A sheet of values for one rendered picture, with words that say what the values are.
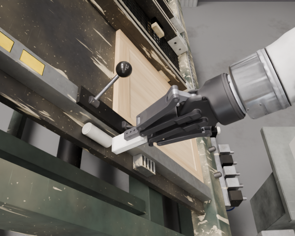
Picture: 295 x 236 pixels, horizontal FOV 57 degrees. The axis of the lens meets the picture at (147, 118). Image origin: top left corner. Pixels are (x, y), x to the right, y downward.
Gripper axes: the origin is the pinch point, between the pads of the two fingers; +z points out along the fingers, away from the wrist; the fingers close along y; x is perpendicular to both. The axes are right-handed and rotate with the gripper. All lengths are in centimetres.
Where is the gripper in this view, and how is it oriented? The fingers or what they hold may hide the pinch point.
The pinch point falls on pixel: (129, 139)
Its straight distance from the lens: 49.6
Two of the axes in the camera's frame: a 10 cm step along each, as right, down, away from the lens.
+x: -0.4, -7.9, 6.1
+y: 5.6, 4.9, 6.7
